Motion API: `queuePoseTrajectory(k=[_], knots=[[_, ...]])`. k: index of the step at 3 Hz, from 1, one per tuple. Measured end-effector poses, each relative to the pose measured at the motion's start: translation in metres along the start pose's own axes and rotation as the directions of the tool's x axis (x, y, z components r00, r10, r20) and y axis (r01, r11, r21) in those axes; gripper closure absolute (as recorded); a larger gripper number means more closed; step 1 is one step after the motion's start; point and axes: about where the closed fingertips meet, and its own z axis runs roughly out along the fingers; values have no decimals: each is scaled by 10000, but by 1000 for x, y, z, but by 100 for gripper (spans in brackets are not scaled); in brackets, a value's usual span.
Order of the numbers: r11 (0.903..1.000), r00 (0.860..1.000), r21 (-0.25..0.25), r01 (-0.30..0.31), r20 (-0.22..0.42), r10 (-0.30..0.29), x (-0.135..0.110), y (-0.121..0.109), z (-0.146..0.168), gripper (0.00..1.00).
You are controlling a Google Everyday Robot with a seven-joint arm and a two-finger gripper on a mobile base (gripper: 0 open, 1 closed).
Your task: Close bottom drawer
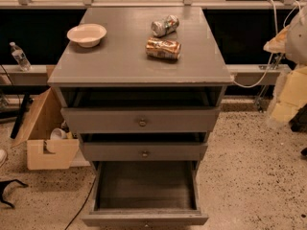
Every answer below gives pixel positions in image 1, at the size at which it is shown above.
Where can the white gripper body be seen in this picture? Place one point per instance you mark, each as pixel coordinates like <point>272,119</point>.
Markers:
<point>297,43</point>

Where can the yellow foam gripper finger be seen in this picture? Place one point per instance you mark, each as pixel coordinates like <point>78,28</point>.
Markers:
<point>289,96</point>

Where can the grey bottom drawer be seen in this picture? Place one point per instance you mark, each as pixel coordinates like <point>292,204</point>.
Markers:
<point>146,194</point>

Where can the grey drawer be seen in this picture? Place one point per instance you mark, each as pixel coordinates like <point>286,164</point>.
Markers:
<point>140,120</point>
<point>146,194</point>
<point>178,146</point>

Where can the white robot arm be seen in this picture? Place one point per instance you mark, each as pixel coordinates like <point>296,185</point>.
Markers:
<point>296,45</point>

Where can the grey drawer cabinet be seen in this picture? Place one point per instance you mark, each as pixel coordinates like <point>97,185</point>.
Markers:
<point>118,72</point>

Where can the grey middle drawer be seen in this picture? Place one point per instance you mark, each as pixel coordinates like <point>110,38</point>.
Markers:
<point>178,146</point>

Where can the grey top drawer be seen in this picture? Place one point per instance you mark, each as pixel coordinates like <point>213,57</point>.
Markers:
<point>140,120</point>

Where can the metal stand pole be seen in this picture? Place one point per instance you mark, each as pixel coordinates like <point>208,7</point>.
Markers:
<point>273,65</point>

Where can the crushed silver green can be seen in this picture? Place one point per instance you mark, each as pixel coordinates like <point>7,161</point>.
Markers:
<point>165,26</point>

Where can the crushed orange soda can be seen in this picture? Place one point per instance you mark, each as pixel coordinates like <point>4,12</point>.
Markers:
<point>163,48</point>

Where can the white bowl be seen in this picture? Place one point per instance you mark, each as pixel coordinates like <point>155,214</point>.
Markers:
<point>87,35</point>

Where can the white cup in box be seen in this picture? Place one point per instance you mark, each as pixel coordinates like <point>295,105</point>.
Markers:
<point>58,134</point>

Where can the open cardboard box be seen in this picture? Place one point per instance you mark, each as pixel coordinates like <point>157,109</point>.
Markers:
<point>44,153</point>

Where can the clear plastic water bottle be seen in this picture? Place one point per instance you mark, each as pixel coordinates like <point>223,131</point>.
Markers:
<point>20,57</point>

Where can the black object on floor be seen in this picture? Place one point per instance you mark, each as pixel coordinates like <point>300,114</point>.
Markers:
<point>5,187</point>

